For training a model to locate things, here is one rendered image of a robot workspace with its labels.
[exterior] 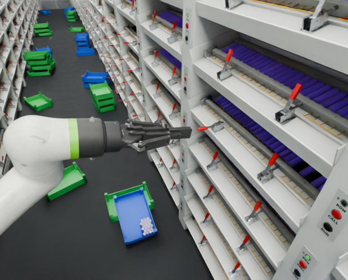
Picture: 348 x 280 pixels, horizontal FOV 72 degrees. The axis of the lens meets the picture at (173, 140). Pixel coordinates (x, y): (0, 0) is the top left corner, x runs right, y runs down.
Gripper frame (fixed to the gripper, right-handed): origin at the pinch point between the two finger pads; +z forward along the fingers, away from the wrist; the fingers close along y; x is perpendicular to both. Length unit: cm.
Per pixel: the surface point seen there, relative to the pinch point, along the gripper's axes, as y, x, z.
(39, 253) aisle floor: -49, -114, -45
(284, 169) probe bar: 16.5, -3.1, 26.1
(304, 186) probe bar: 23.5, -2.9, 26.2
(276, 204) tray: 22.5, -9.0, 20.7
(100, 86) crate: -230, -82, 17
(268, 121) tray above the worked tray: 12.4, 10.3, 16.7
